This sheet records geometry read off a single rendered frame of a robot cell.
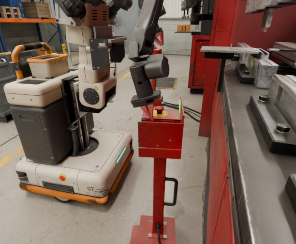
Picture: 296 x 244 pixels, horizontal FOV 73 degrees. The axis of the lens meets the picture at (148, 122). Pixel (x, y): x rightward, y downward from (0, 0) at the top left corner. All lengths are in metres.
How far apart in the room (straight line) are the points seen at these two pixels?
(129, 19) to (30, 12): 3.44
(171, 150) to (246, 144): 0.32
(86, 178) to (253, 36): 1.71
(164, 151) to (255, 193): 0.44
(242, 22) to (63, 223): 2.00
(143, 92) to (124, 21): 8.05
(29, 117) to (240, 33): 1.72
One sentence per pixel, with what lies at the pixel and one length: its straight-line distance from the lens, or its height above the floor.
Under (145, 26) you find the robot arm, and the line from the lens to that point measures 0.71.
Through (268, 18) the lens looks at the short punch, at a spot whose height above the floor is 1.13.
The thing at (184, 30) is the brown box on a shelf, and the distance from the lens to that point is 3.46.
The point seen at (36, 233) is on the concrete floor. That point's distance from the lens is 1.52.
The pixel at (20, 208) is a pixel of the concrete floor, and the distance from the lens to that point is 1.70.
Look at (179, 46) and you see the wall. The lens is 8.32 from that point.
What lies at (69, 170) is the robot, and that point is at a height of 0.28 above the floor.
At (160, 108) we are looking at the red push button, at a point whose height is 0.81.
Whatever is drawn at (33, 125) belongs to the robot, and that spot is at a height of 0.58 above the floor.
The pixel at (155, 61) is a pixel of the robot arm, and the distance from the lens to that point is 0.64.
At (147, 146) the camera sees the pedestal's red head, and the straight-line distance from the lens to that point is 0.75.
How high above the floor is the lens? 1.12
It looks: 26 degrees down
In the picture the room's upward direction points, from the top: straight up
